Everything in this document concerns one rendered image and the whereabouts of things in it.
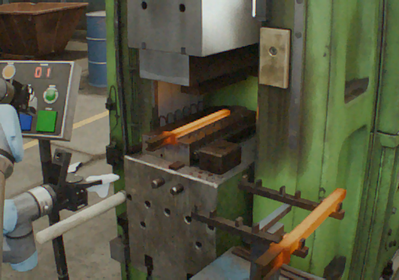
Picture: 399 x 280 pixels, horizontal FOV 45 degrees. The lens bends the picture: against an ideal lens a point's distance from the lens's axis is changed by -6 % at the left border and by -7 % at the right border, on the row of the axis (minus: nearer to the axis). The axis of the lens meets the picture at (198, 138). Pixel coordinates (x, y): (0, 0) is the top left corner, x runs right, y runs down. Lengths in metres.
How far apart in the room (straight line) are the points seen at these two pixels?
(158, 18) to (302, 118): 0.53
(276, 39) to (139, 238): 0.84
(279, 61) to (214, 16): 0.23
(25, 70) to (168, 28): 0.63
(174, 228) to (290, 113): 0.53
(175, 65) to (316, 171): 0.53
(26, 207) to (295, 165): 0.81
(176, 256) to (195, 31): 0.74
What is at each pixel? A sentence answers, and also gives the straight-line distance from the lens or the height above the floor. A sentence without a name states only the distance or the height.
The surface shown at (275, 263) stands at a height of 0.96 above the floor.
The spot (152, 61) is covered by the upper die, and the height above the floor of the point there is 1.23.
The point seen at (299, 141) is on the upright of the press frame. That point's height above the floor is 1.03.
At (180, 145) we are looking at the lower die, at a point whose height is 0.98.
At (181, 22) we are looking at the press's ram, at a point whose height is 1.37.
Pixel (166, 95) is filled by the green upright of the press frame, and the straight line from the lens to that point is 1.89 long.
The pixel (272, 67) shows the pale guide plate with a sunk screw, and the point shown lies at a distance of 1.51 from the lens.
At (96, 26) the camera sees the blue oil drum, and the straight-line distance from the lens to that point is 6.22.
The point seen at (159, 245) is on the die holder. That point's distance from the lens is 1.78.
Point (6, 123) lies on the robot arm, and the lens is 0.98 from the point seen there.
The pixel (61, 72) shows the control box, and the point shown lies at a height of 1.16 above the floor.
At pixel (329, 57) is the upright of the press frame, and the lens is 1.46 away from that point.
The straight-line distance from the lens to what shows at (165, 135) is 1.62.
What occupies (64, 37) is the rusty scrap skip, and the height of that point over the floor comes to 0.33.
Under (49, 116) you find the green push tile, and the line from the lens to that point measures 1.84.
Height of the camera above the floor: 1.56
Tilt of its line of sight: 20 degrees down
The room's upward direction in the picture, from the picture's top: straight up
